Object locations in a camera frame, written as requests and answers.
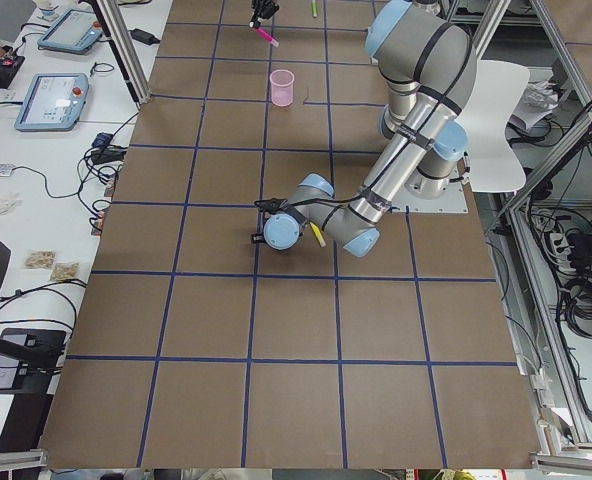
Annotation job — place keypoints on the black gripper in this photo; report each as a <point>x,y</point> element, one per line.
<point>265,6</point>

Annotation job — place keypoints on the pink pen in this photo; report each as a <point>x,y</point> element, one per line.
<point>268,37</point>

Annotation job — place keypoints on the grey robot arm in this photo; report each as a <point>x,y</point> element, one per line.
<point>430,67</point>

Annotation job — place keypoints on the pink mesh cup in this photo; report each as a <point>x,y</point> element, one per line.
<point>282,87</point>

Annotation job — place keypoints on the black power adapter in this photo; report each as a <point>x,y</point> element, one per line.
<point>144,37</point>

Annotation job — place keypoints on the blue teach pendant far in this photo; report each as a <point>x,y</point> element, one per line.
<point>74,32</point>

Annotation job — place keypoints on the blue teach pendant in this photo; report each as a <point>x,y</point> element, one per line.
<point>74,32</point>
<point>54,102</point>

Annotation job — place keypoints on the blue teach pendant near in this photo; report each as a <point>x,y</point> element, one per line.
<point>54,102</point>

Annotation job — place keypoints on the yellow pen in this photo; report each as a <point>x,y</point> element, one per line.
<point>318,235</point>

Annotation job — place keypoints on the white plastic chair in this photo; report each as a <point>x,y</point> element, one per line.
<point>498,88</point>

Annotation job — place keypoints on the aluminium frame post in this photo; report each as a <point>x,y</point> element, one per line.
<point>115,30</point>

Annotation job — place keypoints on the arm mounting base plate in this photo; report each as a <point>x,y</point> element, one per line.
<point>421,194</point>

